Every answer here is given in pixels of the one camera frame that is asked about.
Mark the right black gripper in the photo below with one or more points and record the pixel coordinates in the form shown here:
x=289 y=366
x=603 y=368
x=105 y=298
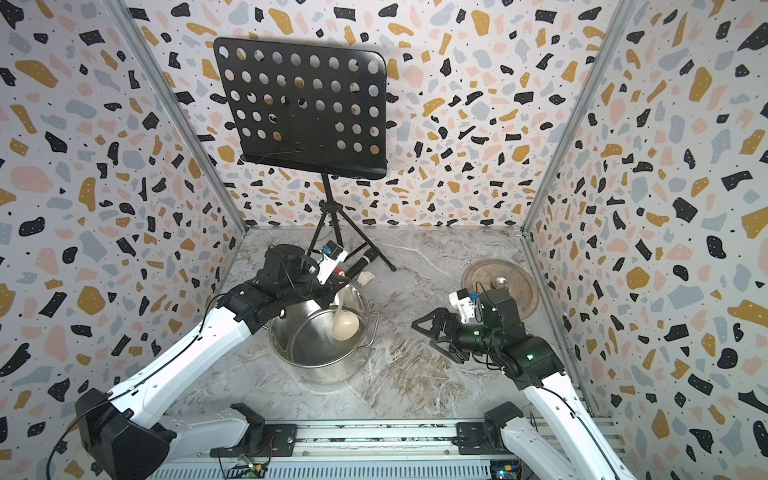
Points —
x=445 y=318

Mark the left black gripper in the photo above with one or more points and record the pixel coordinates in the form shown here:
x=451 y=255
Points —
x=329 y=288

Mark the stainless steel soup pot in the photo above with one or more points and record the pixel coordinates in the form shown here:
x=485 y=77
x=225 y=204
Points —
x=302 y=338

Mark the stainless steel pot lid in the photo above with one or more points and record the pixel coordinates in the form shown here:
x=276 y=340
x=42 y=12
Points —
x=504 y=275

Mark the cream plastic ladle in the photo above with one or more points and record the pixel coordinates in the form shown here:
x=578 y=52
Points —
x=345 y=323

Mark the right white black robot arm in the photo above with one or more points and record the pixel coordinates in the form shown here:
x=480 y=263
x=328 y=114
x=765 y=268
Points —
x=538 y=373

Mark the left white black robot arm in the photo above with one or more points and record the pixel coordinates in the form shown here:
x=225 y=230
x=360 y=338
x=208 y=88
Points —
x=126 y=430

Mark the small cream white block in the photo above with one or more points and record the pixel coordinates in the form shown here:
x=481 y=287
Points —
x=365 y=277

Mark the right green circuit board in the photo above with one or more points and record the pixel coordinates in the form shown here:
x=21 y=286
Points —
x=505 y=470

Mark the green circuit board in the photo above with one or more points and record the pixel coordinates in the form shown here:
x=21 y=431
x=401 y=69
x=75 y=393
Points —
x=505 y=470
x=248 y=469

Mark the black perforated music stand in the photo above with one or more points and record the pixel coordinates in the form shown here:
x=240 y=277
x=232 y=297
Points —
x=308 y=108

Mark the left green circuit board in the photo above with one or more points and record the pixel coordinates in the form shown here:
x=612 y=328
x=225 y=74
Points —
x=248 y=469

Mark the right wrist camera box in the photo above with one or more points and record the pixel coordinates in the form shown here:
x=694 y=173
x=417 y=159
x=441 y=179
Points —
x=464 y=303

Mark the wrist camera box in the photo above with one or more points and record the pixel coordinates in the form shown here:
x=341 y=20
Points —
x=464 y=303
x=332 y=255

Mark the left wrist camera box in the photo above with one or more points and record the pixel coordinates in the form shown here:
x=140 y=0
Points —
x=332 y=255

